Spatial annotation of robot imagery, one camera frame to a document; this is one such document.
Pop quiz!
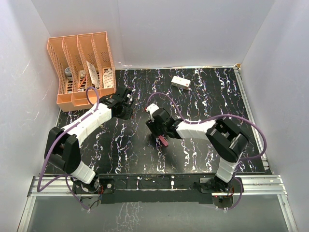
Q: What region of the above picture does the pink strap keychain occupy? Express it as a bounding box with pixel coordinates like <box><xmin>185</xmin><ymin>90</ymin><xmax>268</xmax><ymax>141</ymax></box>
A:
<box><xmin>158</xmin><ymin>135</ymin><xmax>169</xmax><ymax>147</ymax></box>

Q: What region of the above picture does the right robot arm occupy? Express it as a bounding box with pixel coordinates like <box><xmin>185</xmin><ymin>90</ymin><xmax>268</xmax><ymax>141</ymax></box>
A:
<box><xmin>145</xmin><ymin>104</ymin><xmax>249</xmax><ymax>192</ymax></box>

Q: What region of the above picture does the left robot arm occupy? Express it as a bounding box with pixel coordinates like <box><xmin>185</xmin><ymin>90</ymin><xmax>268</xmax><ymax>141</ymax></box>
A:
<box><xmin>43</xmin><ymin>87</ymin><xmax>134</xmax><ymax>193</ymax></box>

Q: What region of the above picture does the white pouch in organizer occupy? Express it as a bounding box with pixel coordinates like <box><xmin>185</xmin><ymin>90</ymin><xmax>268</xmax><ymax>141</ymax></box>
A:
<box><xmin>102</xmin><ymin>69</ymin><xmax>114</xmax><ymax>88</ymax></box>

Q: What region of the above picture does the white packet in organizer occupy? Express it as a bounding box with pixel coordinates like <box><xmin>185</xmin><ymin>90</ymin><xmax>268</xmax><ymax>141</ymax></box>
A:
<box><xmin>86</xmin><ymin>61</ymin><xmax>99</xmax><ymax>88</ymax></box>

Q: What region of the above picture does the white cardboard box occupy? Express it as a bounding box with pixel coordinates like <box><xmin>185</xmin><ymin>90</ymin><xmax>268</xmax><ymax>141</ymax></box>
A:
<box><xmin>171</xmin><ymin>76</ymin><xmax>191</xmax><ymax>90</ymax></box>

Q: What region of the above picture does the orange plastic file organizer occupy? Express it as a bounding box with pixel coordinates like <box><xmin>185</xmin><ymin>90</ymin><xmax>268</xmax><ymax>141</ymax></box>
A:
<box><xmin>47</xmin><ymin>32</ymin><xmax>116</xmax><ymax>112</ymax></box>

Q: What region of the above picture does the round tin in organizer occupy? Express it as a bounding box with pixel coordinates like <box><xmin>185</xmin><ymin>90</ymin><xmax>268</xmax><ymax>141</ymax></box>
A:
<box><xmin>64</xmin><ymin>67</ymin><xmax>72</xmax><ymax>78</ymax></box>

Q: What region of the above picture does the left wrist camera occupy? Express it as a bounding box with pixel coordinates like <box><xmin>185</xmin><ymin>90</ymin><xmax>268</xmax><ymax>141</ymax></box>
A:
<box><xmin>126</xmin><ymin>90</ymin><xmax>133</xmax><ymax>102</ymax></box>

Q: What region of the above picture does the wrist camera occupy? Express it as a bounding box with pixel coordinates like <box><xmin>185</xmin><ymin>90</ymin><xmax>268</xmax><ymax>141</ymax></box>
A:
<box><xmin>145</xmin><ymin>103</ymin><xmax>159</xmax><ymax>122</ymax></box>
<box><xmin>126</xmin><ymin>90</ymin><xmax>133</xmax><ymax>102</ymax></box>

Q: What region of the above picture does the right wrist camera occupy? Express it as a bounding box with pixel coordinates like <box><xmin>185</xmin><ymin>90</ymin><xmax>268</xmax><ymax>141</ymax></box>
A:
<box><xmin>145</xmin><ymin>103</ymin><xmax>159</xmax><ymax>122</ymax></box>

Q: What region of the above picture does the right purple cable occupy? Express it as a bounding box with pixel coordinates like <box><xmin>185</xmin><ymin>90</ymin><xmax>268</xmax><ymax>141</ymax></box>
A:
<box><xmin>146</xmin><ymin>92</ymin><xmax>268</xmax><ymax>211</ymax></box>

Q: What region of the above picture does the purple cable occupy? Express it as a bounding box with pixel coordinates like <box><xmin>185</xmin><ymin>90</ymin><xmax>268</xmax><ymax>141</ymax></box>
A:
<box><xmin>146</xmin><ymin>92</ymin><xmax>268</xmax><ymax>211</ymax></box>
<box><xmin>36</xmin><ymin>87</ymin><xmax>101</xmax><ymax>213</ymax></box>

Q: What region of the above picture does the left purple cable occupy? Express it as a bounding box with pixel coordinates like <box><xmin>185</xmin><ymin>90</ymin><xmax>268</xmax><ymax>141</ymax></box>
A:
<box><xmin>36</xmin><ymin>87</ymin><xmax>101</xmax><ymax>213</ymax></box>

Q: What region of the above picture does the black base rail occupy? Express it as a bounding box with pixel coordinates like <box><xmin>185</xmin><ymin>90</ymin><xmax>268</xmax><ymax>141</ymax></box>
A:
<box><xmin>73</xmin><ymin>174</ymin><xmax>243</xmax><ymax>204</ymax></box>

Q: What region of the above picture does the aluminium frame rail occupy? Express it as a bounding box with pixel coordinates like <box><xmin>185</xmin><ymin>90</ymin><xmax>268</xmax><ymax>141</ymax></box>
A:
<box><xmin>18</xmin><ymin>174</ymin><xmax>298</xmax><ymax>232</ymax></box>

